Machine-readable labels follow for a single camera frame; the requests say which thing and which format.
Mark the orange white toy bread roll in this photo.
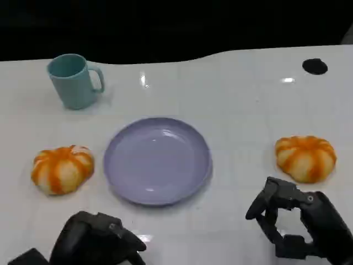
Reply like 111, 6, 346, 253
30, 144, 95, 196
274, 135, 338, 184

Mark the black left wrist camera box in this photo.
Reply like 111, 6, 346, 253
7, 247, 51, 265

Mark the pale green mug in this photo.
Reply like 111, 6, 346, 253
46, 53, 105, 110

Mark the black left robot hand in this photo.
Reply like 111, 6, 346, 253
49, 210, 147, 265

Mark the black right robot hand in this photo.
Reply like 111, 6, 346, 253
245, 176, 353, 265

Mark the lilac plate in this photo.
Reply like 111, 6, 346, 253
103, 117, 213, 208

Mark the black round table grommet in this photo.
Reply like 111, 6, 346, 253
302, 58, 329, 76

